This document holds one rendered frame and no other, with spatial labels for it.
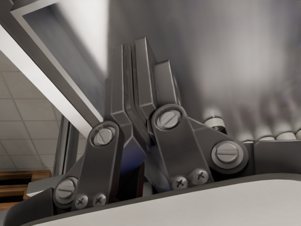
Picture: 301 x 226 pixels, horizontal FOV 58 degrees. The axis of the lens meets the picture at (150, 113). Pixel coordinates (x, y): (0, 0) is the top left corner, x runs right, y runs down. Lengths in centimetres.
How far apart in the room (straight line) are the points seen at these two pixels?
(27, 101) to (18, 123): 22
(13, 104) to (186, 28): 155
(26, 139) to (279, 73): 183
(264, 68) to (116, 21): 13
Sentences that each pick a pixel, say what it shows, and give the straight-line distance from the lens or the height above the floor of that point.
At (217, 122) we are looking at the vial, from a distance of 29.
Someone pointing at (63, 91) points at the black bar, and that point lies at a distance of 22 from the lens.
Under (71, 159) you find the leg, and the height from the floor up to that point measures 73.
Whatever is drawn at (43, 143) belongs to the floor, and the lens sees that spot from 199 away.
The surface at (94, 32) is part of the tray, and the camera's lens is 21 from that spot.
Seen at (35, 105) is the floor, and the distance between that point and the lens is 168.
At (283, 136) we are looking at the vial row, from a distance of 35.
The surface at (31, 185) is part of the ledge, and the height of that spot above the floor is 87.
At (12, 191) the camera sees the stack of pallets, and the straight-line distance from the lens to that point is 234.
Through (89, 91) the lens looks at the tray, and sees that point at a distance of 21.
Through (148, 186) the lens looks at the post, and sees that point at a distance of 36.
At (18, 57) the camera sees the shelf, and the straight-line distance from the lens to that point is 24.
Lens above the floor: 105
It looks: 39 degrees down
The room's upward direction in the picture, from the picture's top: 174 degrees clockwise
